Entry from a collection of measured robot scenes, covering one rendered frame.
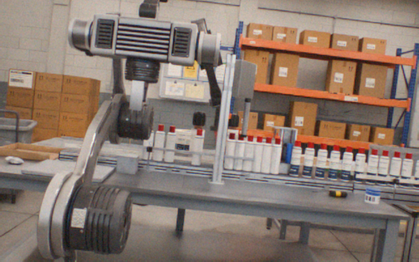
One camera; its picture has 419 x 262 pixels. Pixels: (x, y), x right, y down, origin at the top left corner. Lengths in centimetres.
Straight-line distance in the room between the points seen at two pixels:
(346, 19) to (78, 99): 459
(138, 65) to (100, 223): 66
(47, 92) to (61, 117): 38
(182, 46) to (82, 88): 394
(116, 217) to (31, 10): 649
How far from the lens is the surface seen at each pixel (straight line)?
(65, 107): 535
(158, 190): 169
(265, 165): 213
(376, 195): 207
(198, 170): 208
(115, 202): 103
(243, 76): 195
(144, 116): 143
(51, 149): 240
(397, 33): 738
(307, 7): 691
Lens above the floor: 124
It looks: 3 degrees down
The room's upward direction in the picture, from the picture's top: 7 degrees clockwise
